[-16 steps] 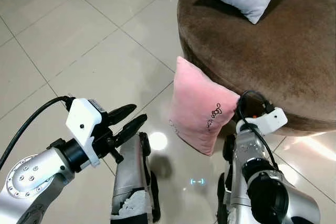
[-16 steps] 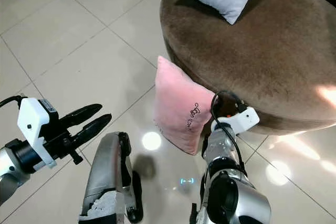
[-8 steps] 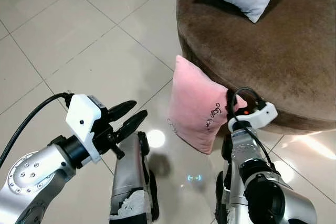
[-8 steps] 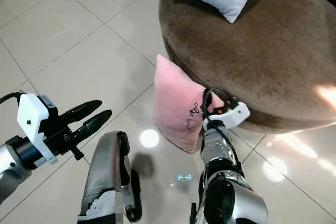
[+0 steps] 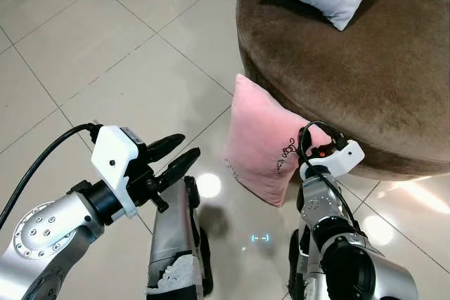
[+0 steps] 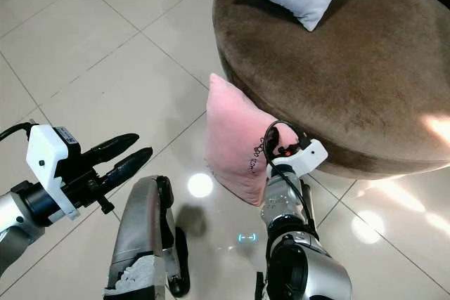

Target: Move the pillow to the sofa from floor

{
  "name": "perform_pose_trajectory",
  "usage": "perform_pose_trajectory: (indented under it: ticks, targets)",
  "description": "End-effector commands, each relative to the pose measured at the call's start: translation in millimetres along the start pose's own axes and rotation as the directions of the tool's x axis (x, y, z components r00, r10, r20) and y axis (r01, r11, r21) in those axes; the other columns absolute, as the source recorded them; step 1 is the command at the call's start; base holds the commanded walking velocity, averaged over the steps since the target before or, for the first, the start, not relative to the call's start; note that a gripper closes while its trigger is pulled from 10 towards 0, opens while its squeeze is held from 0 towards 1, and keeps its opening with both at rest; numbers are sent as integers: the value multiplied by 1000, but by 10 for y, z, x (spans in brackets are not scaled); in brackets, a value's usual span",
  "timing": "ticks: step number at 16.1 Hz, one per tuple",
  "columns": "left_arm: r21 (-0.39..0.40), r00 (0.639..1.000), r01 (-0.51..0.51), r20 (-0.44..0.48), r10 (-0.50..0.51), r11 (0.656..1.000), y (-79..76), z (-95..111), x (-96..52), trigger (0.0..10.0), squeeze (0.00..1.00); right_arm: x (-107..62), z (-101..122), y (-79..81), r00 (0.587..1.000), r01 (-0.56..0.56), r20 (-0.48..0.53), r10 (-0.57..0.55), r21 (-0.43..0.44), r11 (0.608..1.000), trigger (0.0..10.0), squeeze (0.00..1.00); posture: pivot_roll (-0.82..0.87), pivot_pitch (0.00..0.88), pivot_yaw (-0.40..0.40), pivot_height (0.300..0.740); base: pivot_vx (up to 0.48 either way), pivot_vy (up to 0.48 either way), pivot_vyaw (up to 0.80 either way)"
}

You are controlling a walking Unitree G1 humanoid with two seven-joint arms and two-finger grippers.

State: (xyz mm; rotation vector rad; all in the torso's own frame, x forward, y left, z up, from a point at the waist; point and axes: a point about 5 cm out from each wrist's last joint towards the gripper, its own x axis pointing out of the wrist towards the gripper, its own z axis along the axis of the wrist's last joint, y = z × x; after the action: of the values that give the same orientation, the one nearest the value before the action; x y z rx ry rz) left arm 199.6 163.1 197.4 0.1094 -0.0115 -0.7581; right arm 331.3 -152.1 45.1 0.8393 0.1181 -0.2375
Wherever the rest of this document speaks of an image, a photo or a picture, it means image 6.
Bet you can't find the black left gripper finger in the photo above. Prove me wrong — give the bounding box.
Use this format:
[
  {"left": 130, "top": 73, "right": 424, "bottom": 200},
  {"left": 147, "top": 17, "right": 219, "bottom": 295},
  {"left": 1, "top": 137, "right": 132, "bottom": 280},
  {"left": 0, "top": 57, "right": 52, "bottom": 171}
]
[
  {"left": 101, "top": 147, "right": 154, "bottom": 189},
  {"left": 82, "top": 133, "right": 140, "bottom": 166}
]

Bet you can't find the pink square pillow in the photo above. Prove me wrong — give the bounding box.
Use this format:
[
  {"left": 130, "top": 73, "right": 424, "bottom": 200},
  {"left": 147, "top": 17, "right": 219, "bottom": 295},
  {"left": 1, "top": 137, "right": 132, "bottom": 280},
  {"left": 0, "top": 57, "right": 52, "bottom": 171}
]
[{"left": 204, "top": 72, "right": 300, "bottom": 207}]

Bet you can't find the round brown velvet sofa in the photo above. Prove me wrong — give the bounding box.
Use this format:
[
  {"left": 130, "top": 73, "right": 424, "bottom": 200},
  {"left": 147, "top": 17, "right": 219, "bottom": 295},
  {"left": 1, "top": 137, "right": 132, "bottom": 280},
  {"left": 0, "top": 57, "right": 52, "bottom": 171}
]
[{"left": 211, "top": 0, "right": 450, "bottom": 181}]

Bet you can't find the silver left robot leg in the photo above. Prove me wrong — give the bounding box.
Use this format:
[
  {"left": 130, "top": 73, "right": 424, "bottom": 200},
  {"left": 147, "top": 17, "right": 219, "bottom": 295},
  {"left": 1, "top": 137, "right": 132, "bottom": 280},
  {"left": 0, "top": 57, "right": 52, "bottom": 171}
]
[{"left": 103, "top": 175, "right": 191, "bottom": 299}]

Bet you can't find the black right robot leg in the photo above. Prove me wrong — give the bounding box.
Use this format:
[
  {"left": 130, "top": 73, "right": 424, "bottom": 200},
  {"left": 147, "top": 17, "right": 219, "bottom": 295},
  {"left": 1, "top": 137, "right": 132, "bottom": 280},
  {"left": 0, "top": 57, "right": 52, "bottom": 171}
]
[{"left": 255, "top": 268, "right": 269, "bottom": 300}]

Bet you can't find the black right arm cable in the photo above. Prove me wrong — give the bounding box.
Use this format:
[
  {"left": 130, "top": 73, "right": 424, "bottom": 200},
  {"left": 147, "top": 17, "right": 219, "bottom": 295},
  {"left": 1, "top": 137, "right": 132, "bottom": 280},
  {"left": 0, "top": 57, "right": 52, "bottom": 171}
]
[{"left": 263, "top": 120, "right": 321, "bottom": 234}]

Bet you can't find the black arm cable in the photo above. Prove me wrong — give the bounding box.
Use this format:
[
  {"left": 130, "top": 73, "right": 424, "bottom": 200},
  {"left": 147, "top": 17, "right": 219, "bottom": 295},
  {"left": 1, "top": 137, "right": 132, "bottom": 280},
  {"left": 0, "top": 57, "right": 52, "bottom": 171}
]
[
  {"left": 0, "top": 122, "right": 37, "bottom": 141},
  {"left": 263, "top": 120, "right": 321, "bottom": 234}
]

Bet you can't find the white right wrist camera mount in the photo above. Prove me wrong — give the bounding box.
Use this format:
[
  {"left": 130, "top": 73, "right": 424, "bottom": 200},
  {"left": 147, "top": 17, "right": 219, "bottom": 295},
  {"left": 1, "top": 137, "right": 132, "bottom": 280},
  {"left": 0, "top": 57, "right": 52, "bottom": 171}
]
[{"left": 266, "top": 138, "right": 329, "bottom": 178}]

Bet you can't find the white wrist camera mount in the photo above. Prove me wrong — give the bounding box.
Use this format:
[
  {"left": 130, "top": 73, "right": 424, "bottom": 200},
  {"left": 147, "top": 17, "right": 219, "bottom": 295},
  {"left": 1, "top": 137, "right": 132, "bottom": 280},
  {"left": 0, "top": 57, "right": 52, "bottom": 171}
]
[
  {"left": 266, "top": 138, "right": 329, "bottom": 178},
  {"left": 25, "top": 124, "right": 83, "bottom": 221}
]

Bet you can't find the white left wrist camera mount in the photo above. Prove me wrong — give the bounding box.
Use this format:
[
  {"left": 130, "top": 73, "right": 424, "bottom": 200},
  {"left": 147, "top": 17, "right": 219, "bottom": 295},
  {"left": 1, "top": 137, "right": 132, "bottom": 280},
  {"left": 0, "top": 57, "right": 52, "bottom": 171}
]
[{"left": 25, "top": 124, "right": 83, "bottom": 221}]

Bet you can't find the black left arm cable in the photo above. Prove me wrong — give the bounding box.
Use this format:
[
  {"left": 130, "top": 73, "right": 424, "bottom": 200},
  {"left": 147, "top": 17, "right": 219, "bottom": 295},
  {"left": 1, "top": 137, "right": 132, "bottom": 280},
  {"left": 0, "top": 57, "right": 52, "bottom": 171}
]
[{"left": 0, "top": 122, "right": 37, "bottom": 141}]

